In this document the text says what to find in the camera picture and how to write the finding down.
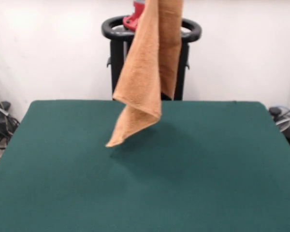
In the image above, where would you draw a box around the tan terry towel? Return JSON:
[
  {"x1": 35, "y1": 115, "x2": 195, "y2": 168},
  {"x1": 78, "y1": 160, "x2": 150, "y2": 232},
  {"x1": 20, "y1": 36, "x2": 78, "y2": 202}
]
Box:
[{"x1": 105, "y1": 0, "x2": 185, "y2": 148}]

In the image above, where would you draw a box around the dark green table cloth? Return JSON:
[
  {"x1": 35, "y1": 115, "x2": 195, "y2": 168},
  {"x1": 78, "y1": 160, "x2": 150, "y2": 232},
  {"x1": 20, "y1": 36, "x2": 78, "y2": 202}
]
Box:
[{"x1": 0, "y1": 100, "x2": 290, "y2": 232}]

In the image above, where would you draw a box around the grey curved stand base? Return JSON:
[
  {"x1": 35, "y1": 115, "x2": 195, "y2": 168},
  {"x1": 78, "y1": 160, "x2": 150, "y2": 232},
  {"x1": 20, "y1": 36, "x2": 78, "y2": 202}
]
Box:
[{"x1": 275, "y1": 115, "x2": 290, "y2": 157}]

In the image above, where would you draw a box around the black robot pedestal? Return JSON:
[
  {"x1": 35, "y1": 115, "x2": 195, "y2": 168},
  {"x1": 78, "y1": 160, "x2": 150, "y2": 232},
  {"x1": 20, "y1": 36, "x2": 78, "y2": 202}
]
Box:
[{"x1": 101, "y1": 15, "x2": 203, "y2": 101}]

